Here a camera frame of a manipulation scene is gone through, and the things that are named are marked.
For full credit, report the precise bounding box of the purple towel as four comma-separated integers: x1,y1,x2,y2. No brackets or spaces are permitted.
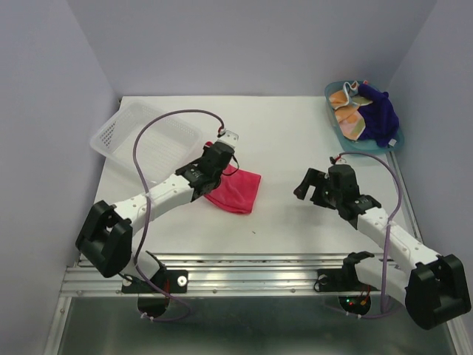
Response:
358,84,400,148

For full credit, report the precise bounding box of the white plastic basket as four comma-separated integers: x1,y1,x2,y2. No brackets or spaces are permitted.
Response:
90,100,203,187

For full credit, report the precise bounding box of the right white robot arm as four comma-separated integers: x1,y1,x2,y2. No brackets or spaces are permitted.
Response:
294,164,472,330

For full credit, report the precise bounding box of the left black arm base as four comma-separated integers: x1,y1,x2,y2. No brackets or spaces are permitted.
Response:
119,251,192,322

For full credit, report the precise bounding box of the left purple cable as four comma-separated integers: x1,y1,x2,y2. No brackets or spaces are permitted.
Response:
132,109,228,322

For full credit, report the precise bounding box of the orange patterned towel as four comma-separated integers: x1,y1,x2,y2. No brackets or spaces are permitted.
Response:
329,81,372,141

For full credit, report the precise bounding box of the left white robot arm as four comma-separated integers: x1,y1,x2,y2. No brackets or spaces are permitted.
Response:
75,140,235,291

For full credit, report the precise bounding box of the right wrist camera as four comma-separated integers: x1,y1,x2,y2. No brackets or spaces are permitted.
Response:
330,155,347,165

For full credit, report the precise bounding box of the aluminium mounting rail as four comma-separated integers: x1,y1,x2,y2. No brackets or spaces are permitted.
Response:
61,251,422,297

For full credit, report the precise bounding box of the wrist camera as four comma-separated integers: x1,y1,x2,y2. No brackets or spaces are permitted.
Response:
217,129,239,150
330,155,347,165

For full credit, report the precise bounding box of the teal plastic tray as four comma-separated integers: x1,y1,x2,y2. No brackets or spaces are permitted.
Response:
324,81,404,155

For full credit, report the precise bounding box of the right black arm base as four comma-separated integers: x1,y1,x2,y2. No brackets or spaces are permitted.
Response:
313,251,378,319

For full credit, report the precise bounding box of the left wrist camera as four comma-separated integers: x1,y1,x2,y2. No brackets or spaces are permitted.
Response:
217,129,239,150

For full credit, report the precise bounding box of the pink microfiber towel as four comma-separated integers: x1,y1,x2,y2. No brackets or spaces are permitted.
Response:
205,165,262,214

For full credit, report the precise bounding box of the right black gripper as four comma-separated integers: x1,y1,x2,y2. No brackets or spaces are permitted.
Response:
293,167,341,209

